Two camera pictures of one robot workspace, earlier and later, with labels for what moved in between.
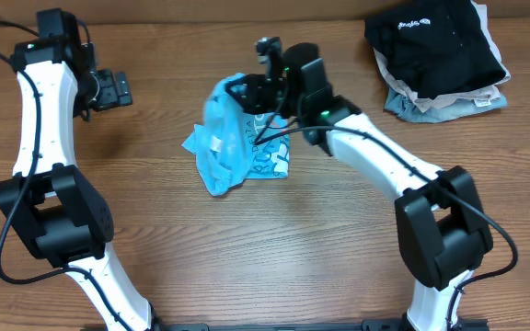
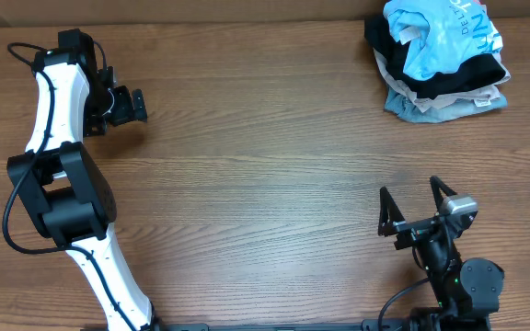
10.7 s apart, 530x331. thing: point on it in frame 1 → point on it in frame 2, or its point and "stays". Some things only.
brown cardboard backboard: [140, 11] stays
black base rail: [368, 325] stays
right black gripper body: [268, 97] → [415, 231]
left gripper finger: [124, 96] → [139, 105]
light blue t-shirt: [232, 145] → [440, 33]
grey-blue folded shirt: [397, 104] stays
